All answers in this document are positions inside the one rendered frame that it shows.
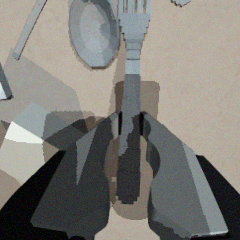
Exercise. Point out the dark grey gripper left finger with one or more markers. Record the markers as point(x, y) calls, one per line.
point(69, 195)

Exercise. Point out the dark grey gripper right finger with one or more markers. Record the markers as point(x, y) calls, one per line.
point(189, 199)

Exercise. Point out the white cube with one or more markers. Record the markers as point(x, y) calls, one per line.
point(33, 137)

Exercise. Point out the grey spoon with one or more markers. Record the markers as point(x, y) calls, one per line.
point(181, 2)
point(94, 31)

